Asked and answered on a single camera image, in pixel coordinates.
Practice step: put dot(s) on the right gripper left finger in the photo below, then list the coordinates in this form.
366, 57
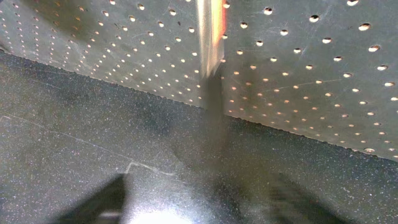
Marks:
102, 203

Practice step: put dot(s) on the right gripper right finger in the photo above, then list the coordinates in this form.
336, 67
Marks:
298, 205

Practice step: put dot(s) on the black pegboard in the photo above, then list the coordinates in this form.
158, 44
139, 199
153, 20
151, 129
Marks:
311, 93

